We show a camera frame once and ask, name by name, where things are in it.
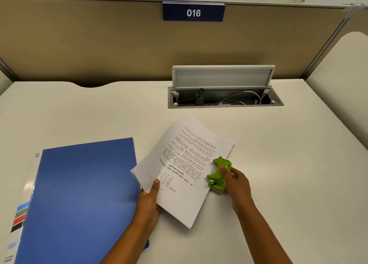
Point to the person's left hand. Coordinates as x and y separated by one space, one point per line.
147 204

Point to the person's right hand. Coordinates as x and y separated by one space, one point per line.
238 189

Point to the person's left thumb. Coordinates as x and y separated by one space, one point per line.
155 190

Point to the person's right thumb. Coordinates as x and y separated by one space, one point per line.
223 175

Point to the green hole punch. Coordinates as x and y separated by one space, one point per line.
219 174

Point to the printed white paper sheets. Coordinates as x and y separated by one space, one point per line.
187 163

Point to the person's left forearm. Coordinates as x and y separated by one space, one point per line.
126 248

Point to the person's right forearm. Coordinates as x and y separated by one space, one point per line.
264 235

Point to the blue plastic folder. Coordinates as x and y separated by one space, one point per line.
82 203

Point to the black power adapter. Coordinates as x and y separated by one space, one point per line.
199 100

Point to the folder label insert sheet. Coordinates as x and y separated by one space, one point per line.
21 209

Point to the beige desk partition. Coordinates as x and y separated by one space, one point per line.
161 39

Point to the white side partition panel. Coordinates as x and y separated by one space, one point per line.
340 80

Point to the blue number sign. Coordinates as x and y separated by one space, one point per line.
193 12

